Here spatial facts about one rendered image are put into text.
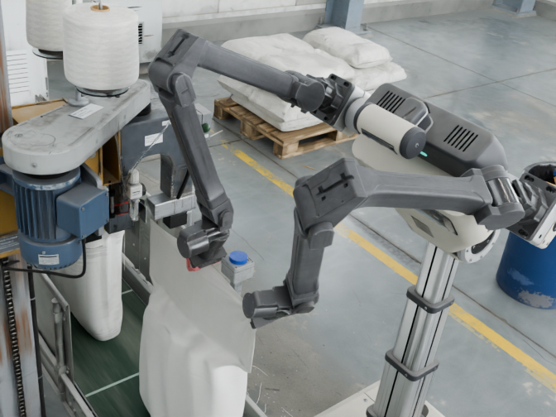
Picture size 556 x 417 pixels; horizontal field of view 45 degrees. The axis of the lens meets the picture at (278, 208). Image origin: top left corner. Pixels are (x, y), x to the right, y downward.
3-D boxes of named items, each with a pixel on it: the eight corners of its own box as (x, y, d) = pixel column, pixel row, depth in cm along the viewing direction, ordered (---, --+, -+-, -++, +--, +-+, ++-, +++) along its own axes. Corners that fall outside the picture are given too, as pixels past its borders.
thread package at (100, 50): (151, 89, 155) (153, 15, 146) (83, 100, 145) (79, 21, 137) (118, 65, 166) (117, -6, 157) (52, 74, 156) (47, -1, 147)
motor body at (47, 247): (94, 263, 169) (92, 176, 156) (34, 282, 160) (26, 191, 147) (69, 233, 178) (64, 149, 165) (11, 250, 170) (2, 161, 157)
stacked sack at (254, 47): (320, 64, 503) (322, 45, 496) (246, 74, 466) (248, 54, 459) (286, 46, 531) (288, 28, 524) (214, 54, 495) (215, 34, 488)
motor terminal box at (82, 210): (110, 231, 163) (110, 189, 157) (82, 250, 154) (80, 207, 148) (83, 220, 165) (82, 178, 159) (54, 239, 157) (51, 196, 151)
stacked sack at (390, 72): (409, 84, 522) (414, 66, 514) (346, 98, 483) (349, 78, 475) (370, 65, 550) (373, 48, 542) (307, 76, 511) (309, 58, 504)
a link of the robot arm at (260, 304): (318, 305, 145) (307, 270, 149) (272, 309, 139) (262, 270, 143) (291, 327, 154) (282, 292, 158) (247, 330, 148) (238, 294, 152)
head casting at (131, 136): (194, 194, 206) (198, 103, 191) (120, 214, 192) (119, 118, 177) (146, 154, 225) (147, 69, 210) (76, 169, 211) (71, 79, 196)
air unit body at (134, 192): (146, 220, 191) (146, 171, 183) (130, 224, 188) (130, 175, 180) (137, 213, 194) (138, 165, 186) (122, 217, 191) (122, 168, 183)
